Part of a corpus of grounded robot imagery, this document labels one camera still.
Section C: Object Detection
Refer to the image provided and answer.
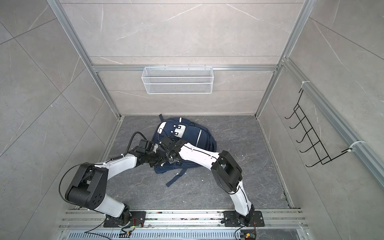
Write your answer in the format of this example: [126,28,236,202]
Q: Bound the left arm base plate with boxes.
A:
[103,211,147,228]

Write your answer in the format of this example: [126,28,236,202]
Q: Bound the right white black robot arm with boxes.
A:
[160,137,255,226]

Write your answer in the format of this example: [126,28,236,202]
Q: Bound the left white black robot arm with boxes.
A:
[59,132,167,226]

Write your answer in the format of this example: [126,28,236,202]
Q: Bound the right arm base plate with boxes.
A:
[221,211,265,227]

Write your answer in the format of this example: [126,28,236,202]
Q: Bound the white wire mesh basket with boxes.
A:
[142,67,214,95]

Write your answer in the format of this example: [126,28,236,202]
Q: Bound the navy blue student backpack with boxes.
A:
[152,115,217,187]

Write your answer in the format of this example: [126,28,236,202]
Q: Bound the black wire hook rack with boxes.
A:
[284,89,353,168]

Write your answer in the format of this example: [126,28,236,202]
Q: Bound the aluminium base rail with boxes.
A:
[54,209,313,240]

